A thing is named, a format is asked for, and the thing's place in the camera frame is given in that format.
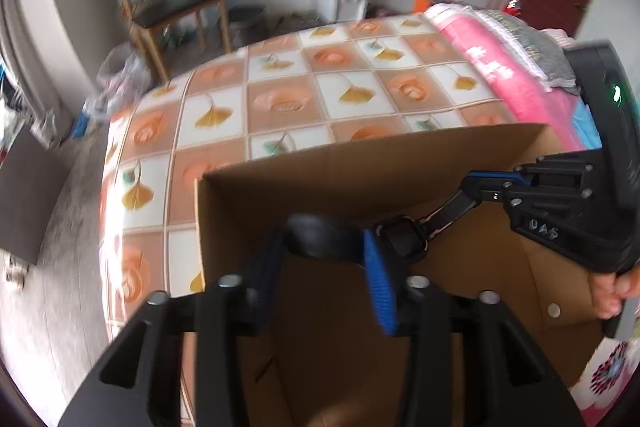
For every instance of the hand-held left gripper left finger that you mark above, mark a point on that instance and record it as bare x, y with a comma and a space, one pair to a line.
265, 279

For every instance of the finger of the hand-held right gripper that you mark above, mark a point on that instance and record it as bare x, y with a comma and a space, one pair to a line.
500, 194
492, 178

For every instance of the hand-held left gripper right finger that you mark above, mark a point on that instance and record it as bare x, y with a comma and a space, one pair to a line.
380, 289

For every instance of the black wrist watch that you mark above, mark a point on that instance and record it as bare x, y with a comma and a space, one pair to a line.
325, 239

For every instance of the brown cardboard box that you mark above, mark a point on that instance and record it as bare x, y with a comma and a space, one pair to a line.
350, 177

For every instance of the person's right hand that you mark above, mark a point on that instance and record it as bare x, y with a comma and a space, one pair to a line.
607, 294

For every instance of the grey lace-trimmed pillow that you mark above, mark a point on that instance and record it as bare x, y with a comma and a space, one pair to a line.
540, 52

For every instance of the pale pink garment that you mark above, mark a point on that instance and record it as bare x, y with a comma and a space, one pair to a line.
562, 39

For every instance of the small blue object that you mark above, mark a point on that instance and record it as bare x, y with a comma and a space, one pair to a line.
81, 126

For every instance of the black flat board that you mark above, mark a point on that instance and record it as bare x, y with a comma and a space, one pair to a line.
30, 192

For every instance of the dark round bin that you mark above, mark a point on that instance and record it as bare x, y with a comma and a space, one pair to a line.
247, 27

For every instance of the white plastic bag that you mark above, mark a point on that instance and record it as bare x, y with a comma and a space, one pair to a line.
122, 69

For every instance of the wooden chair with black seat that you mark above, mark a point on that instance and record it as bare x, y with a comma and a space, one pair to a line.
175, 7

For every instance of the grey curtain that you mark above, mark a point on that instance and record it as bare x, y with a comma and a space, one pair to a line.
17, 47

